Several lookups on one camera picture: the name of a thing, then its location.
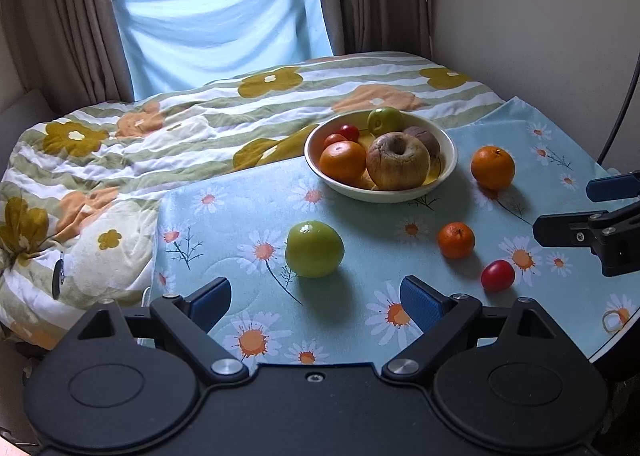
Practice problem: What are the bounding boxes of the blue daisy print tablecloth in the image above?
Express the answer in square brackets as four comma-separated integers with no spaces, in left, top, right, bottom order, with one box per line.
[150,97,640,367]

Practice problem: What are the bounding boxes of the wrinkled yellow apple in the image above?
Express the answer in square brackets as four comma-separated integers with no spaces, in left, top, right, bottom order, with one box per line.
[366,132,432,190]

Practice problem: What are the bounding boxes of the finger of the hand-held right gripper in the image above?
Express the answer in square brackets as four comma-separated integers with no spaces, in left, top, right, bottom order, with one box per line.
[586,173,640,203]
[532,201,640,249]

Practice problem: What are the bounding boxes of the brown wrinkled fruit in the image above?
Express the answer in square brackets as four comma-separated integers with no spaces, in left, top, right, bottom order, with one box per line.
[402,126,442,159]

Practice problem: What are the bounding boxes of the black cable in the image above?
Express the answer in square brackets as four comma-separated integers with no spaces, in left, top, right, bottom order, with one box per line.
[597,48,640,164]

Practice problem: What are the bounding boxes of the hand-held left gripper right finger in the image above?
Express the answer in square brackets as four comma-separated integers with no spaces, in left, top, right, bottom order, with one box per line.
[381,275,571,379]

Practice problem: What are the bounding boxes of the green apple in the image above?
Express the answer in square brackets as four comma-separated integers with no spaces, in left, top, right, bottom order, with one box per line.
[367,106,405,136]
[285,221,346,279]

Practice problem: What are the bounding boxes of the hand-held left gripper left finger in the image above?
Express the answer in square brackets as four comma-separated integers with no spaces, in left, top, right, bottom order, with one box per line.
[65,277,250,384]

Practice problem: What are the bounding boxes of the striped floral quilt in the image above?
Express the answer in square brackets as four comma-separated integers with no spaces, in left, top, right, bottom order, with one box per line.
[0,51,506,352]

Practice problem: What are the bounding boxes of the white ceramic bowl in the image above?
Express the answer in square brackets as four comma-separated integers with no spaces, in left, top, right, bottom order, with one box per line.
[304,111,458,203]

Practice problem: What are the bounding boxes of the large orange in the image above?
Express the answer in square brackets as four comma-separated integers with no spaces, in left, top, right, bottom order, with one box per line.
[471,146,516,191]
[319,140,368,184]

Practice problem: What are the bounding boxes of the light blue window cloth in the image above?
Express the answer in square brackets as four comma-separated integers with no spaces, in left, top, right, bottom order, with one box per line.
[111,0,335,102]

